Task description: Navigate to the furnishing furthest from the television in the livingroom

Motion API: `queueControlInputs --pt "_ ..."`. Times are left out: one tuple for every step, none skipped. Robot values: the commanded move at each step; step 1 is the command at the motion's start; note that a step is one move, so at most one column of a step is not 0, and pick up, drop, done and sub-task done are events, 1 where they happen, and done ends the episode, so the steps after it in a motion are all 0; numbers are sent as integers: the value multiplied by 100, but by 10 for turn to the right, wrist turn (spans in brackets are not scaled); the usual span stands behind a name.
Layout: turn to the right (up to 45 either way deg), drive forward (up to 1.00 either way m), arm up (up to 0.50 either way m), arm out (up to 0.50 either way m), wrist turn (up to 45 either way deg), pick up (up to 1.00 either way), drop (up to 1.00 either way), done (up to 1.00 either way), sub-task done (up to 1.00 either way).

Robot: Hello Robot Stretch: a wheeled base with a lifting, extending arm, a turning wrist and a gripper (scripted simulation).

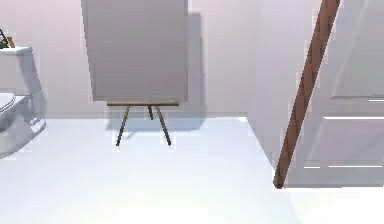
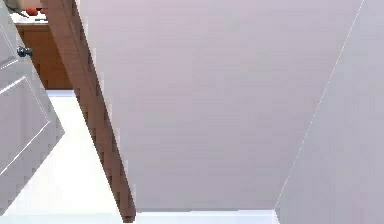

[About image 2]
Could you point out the red round tomato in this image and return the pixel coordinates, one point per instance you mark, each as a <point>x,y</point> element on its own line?
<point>31,11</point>

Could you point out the brown wooden counter cabinet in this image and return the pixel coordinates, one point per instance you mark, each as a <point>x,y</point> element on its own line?
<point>46,56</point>

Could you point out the grey panelled room door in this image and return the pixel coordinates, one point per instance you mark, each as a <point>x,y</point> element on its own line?
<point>20,110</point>

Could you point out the dark round door knob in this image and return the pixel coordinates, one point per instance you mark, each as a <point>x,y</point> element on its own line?
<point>24,51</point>

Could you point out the brown wooden door frame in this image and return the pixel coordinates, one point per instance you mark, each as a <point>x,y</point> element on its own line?
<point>90,93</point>

